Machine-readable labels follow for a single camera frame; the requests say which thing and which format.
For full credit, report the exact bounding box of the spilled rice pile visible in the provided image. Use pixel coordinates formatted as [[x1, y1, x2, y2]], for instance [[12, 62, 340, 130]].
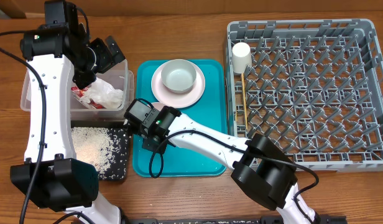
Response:
[[70, 126, 130, 180]]

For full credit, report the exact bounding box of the clear plastic bin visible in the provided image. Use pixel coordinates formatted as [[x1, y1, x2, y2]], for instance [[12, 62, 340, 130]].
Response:
[[29, 54, 133, 123]]

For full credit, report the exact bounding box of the grey shallow bowl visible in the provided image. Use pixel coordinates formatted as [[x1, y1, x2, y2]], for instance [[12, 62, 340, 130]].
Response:
[[161, 59, 197, 93]]

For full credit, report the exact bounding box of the red snack wrapper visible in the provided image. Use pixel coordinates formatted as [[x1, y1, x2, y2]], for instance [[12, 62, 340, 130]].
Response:
[[71, 86, 104, 109]]

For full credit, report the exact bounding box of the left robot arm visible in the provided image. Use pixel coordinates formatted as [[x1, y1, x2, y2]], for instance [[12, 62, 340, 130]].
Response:
[[10, 1, 127, 223]]

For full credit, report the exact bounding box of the teal plastic serving tray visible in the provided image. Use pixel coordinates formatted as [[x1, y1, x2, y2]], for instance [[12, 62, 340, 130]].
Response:
[[132, 59, 228, 177]]

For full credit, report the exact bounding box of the pale green cup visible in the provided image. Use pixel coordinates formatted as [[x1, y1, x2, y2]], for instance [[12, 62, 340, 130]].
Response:
[[231, 42, 252, 73]]

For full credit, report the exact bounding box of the white napkin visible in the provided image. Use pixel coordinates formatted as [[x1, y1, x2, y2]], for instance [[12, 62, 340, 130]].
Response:
[[80, 78, 124, 110]]

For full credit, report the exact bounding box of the grey plastic dishwasher rack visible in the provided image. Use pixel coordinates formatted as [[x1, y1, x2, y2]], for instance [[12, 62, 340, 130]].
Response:
[[225, 19, 383, 172]]

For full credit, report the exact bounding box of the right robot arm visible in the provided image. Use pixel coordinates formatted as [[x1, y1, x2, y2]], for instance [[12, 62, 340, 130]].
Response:
[[124, 98, 321, 223]]

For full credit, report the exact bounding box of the large white plate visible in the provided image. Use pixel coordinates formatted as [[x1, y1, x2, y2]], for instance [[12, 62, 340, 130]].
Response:
[[151, 62, 205, 108]]

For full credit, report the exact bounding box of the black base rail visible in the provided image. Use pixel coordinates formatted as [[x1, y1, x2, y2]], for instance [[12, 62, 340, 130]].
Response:
[[130, 215, 348, 224]]

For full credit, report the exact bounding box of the black plastic tray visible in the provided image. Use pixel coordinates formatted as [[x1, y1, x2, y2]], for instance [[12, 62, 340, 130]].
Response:
[[70, 120, 132, 182]]

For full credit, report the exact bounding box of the small white dish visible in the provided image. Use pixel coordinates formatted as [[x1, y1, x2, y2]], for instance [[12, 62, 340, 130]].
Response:
[[152, 102, 165, 111]]

